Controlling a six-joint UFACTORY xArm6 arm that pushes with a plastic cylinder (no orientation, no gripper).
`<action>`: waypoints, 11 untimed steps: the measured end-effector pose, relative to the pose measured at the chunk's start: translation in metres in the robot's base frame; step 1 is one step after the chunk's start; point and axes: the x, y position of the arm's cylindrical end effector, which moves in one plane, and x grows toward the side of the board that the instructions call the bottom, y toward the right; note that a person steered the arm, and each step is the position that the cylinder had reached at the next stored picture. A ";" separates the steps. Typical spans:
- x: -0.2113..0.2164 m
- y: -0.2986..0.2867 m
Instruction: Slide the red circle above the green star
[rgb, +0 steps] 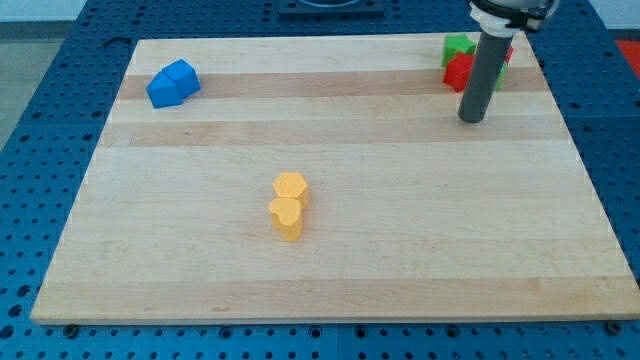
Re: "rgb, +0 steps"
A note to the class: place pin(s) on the red circle block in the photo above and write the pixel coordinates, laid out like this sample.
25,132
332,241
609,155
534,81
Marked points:
509,54

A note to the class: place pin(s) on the yellow heart block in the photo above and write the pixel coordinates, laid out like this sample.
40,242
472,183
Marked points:
286,214

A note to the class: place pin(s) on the wooden board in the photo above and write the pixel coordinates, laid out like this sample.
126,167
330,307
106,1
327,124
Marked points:
414,215

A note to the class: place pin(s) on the yellow hexagon block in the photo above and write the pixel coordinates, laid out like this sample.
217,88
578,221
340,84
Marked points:
292,185

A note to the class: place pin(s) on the green block behind rod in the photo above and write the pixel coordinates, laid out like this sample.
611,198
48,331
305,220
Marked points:
501,76

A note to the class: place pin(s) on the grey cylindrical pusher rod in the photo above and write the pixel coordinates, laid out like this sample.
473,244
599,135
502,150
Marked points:
490,55

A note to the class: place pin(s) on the red star block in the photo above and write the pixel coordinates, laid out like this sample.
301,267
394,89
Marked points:
457,71

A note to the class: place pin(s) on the green star block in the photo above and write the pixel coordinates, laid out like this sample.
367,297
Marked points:
454,44

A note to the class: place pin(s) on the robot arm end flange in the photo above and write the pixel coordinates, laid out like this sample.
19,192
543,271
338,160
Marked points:
505,18

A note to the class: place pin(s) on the blue cube block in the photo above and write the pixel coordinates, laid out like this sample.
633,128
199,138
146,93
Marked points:
184,76

